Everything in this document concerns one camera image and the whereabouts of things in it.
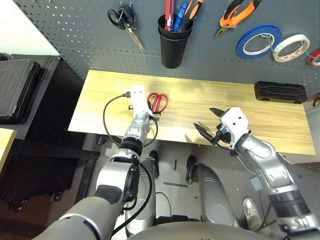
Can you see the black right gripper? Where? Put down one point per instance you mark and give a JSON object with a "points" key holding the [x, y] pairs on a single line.
{"points": [[222, 140]]}

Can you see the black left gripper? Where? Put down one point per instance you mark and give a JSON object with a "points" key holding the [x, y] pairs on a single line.
{"points": [[130, 108]]}

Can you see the orange and black pliers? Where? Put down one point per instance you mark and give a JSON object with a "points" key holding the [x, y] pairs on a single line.
{"points": [[230, 21]]}

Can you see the thin red tape roll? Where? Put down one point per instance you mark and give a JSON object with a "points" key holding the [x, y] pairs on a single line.
{"points": [[317, 52]]}

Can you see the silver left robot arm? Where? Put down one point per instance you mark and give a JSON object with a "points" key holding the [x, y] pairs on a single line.
{"points": [[135, 130]]}

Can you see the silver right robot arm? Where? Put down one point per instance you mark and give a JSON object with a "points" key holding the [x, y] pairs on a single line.
{"points": [[270, 160]]}

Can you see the dark grey metal pegboard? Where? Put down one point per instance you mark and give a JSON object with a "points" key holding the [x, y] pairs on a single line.
{"points": [[75, 37]]}

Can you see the short grey floor tape strip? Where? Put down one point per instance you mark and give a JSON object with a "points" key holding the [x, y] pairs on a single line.
{"points": [[175, 165]]}

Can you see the long grey floor tape strip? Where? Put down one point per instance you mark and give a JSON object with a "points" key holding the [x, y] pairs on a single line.
{"points": [[175, 184]]}

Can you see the silver right robot leg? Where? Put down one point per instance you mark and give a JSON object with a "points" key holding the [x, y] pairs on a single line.
{"points": [[212, 195]]}

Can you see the black plastic cup holder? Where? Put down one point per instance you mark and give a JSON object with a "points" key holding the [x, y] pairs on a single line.
{"points": [[175, 50]]}

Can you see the grey floor pedal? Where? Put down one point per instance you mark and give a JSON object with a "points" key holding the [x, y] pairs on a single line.
{"points": [[255, 183]]}

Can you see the black plastic case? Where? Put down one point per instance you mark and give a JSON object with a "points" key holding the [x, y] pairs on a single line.
{"points": [[280, 91]]}

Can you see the blue tape roll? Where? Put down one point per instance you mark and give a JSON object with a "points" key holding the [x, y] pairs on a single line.
{"points": [[240, 47]]}

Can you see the white sneaker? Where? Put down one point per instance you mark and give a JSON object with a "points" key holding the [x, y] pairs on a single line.
{"points": [[250, 207]]}

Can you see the black equipment cabinet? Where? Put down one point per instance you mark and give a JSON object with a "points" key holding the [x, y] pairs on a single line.
{"points": [[50, 155]]}

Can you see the grey robot torso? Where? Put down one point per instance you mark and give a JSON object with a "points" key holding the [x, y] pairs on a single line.
{"points": [[200, 232]]}

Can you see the olive trouser leg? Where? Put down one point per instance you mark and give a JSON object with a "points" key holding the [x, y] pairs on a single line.
{"points": [[261, 225]]}

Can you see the black ribbed hard case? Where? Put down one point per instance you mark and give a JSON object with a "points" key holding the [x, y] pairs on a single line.
{"points": [[17, 87]]}

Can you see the orange and black screwdriver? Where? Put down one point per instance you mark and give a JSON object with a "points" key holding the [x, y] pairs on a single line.
{"points": [[193, 10]]}

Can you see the white tape roll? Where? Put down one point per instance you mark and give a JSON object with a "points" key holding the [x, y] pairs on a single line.
{"points": [[290, 38]]}

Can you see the light wood side table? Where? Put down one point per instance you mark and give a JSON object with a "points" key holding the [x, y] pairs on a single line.
{"points": [[5, 142]]}

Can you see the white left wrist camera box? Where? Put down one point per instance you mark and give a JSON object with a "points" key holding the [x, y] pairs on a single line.
{"points": [[138, 97]]}

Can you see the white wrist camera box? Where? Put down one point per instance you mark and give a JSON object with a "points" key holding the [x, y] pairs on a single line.
{"points": [[138, 97], [235, 122]]}

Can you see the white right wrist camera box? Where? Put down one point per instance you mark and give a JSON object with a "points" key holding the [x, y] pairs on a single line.
{"points": [[235, 122]]}

